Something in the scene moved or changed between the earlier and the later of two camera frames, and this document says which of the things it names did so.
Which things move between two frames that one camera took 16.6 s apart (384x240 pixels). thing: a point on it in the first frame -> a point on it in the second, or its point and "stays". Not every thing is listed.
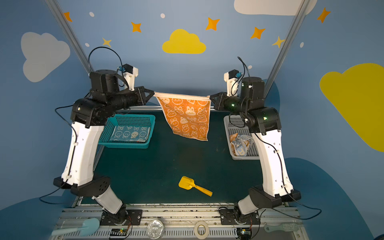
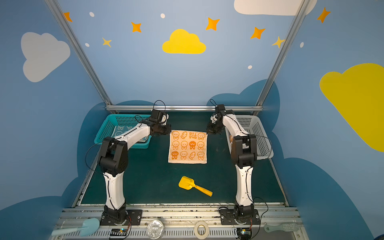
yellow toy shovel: x=187 y=183 stays
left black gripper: x=139 y=96 -> x=163 y=129
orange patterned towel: x=188 y=115 -> x=187 y=147
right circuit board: x=244 y=233 stays
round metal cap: x=155 y=229 stays
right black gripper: x=223 y=102 -> x=214 y=129
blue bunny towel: x=131 y=133 stays
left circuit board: x=118 y=232 stays
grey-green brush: x=286 y=227 stays
